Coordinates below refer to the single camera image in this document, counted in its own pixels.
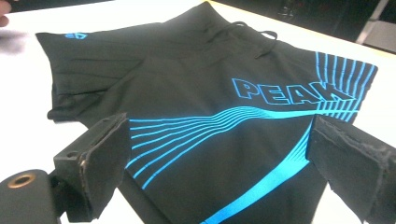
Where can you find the white metal desk frame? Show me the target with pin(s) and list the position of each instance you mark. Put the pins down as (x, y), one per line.
(372, 21)

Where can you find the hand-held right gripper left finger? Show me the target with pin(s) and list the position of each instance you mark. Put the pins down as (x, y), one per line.
(93, 161)

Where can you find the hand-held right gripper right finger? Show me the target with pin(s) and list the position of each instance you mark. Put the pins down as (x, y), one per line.
(358, 168)

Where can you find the black shorts with blue print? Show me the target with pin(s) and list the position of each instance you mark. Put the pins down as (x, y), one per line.
(186, 77)

